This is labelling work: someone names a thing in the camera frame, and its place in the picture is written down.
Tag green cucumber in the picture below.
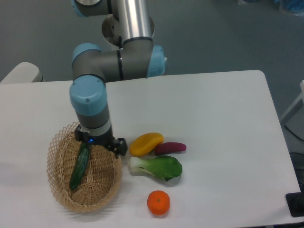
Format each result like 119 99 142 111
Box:
69 142 91 190

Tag white furniture frame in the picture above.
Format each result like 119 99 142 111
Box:
279 81 304 124

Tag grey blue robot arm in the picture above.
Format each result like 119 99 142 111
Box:
69 0 165 156

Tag yellow mango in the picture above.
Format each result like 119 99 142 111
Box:
129 133 164 157

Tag beige chair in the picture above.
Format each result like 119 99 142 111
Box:
0 62 45 84

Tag green bok choy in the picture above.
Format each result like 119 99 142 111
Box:
128 156 183 181

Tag orange tangerine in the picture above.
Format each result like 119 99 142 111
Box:
147 190 170 216

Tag purple sweet potato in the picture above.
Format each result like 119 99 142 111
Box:
154 142 187 156

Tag black device at table edge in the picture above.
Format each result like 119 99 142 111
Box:
285 192 304 218

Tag woven wicker basket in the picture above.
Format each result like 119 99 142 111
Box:
47 122 122 212

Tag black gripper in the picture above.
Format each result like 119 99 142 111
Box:
74 125 128 159

